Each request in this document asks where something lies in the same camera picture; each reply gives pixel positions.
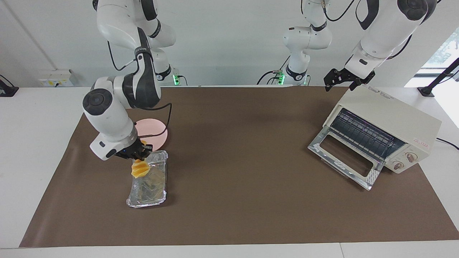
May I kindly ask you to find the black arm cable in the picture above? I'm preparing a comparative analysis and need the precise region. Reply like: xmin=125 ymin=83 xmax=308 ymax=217
xmin=107 ymin=39 xmax=173 ymax=138
xmin=301 ymin=0 xmax=413 ymax=61

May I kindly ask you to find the black table clamp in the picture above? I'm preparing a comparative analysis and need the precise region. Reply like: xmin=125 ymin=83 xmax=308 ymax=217
xmin=0 ymin=75 xmax=19 ymax=97

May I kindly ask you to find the cream toaster oven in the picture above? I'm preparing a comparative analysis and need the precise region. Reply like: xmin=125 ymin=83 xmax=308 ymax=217
xmin=308 ymin=85 xmax=442 ymax=191

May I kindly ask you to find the black camera stand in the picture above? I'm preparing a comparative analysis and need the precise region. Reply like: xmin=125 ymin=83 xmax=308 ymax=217
xmin=418 ymin=57 xmax=459 ymax=97

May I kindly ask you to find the black left base cable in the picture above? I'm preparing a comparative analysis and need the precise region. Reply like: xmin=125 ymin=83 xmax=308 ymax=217
xmin=256 ymin=55 xmax=292 ymax=86

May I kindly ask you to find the black oven power cable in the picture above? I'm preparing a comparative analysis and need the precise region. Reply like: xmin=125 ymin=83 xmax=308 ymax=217
xmin=436 ymin=137 xmax=459 ymax=150

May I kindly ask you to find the sliced golden bread loaf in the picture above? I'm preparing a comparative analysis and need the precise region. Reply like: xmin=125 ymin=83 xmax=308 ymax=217
xmin=131 ymin=159 xmax=150 ymax=179

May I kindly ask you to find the brown table mat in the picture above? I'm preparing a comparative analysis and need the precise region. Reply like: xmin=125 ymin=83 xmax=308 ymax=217
xmin=19 ymin=86 xmax=459 ymax=248

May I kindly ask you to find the pink round plate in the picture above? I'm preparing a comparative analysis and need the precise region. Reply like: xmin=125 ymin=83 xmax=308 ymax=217
xmin=133 ymin=119 xmax=169 ymax=151

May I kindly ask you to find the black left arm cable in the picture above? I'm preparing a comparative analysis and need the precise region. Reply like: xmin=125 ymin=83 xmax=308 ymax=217
xmin=301 ymin=0 xmax=413 ymax=61

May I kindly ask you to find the aluminium foil tray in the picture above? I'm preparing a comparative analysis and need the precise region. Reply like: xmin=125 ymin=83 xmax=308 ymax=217
xmin=126 ymin=150 xmax=169 ymax=209

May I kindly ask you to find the glass oven door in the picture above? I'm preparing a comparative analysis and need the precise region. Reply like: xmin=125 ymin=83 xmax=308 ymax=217
xmin=308 ymin=125 xmax=384 ymax=191

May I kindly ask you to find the white wall outlet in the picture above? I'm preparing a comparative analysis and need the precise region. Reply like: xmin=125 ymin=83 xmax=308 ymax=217
xmin=38 ymin=69 xmax=74 ymax=88

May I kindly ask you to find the metal oven rack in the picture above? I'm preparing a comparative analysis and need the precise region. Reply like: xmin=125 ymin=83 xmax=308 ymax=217
xmin=329 ymin=108 xmax=406 ymax=162

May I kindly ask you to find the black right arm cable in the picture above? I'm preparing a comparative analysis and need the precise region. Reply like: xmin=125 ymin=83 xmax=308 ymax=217
xmin=107 ymin=39 xmax=173 ymax=138

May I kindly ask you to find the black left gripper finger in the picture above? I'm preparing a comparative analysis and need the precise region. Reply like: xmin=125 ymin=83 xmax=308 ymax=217
xmin=324 ymin=70 xmax=340 ymax=92
xmin=350 ymin=71 xmax=376 ymax=91

